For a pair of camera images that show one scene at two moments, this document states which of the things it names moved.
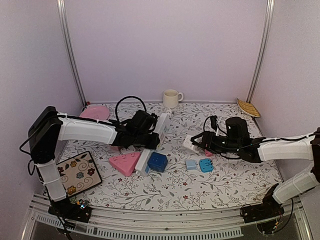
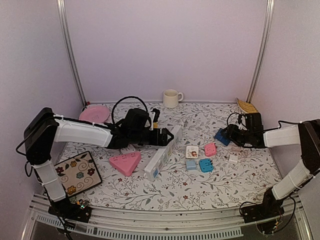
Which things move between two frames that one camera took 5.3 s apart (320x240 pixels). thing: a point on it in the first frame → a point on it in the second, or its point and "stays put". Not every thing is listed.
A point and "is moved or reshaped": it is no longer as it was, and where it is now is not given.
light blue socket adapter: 206,165 stays put
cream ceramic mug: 171,97 stays put
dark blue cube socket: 157,161 is moved or reshaped
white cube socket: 187,143 → 192,152
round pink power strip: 130,149 stays put
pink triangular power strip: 125,163 stays put
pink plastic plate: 99,112 stays put
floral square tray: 79,173 stays put
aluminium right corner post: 266,39 stays put
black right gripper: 206,135 → 231,134
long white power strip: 163,130 → 155,165
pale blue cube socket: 191,164 stays put
